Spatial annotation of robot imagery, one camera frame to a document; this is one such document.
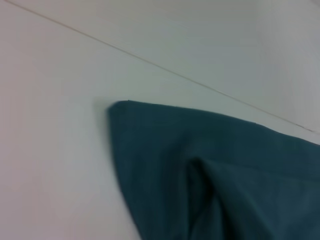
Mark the teal blue t-shirt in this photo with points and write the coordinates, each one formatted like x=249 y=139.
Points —
x=212 y=175

